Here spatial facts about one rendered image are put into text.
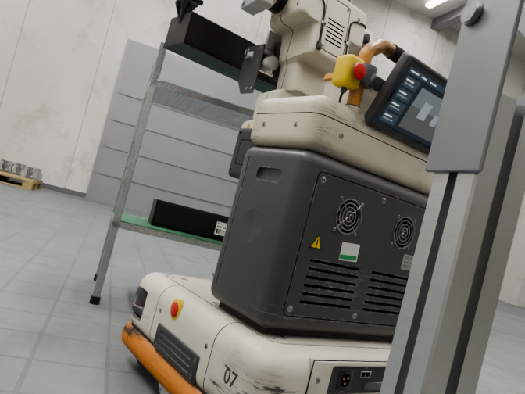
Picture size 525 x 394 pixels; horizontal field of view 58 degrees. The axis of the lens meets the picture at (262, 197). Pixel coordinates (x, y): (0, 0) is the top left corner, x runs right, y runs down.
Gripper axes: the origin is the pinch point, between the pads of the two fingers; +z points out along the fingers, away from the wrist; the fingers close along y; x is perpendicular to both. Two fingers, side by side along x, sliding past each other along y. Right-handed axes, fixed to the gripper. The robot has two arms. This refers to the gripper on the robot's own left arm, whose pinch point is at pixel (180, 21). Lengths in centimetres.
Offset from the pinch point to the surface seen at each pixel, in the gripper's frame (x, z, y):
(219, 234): -26, 73, -56
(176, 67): -602, -128, -246
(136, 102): -616, -50, -201
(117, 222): -27, 77, -8
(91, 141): -635, 34, -154
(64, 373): 38, 110, 18
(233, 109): -17.6, 18.1, -40.5
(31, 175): -579, 106, -73
